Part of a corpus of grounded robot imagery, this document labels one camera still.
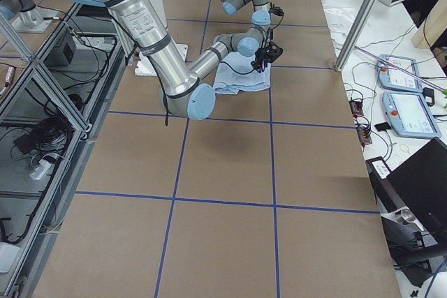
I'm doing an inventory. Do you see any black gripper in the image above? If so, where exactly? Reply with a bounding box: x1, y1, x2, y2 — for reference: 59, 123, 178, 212
251, 41, 282, 70

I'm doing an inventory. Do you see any light blue button shirt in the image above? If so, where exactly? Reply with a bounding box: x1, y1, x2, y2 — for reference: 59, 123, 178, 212
213, 52, 271, 94

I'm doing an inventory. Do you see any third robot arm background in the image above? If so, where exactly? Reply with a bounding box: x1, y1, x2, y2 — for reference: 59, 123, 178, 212
1, 0, 59, 33

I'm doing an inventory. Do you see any orange circuit board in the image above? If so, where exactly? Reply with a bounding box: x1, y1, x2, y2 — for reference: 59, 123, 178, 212
349, 100, 364, 118

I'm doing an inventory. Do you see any upper blue teach pendant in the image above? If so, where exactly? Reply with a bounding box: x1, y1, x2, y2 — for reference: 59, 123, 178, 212
377, 54, 423, 93

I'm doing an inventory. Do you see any blue teach pendant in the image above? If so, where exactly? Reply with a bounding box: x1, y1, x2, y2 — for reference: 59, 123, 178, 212
382, 91, 442, 139
377, 54, 423, 93

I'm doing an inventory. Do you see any lower blue teach pendant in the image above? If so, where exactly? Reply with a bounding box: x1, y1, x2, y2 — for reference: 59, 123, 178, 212
382, 91, 442, 139

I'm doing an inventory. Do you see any reach grabber stick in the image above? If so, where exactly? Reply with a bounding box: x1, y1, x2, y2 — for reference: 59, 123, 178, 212
353, 46, 446, 96

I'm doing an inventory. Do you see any black monitor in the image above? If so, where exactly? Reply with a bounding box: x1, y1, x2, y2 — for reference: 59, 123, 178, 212
366, 137, 446, 241

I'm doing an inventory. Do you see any white power strip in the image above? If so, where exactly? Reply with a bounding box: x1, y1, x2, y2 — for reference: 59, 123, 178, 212
29, 158, 52, 180

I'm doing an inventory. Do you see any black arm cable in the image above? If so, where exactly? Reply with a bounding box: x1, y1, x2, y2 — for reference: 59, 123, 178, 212
223, 0, 284, 39
162, 60, 259, 127

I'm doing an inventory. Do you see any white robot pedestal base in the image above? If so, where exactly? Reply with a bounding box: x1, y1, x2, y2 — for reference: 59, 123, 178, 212
134, 0, 189, 77

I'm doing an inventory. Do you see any aluminium frame post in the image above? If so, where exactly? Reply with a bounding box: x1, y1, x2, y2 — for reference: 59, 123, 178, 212
334, 0, 378, 72

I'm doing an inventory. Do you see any aluminium frame rack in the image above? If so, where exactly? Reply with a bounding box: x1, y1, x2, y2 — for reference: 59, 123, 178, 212
1, 6, 126, 297

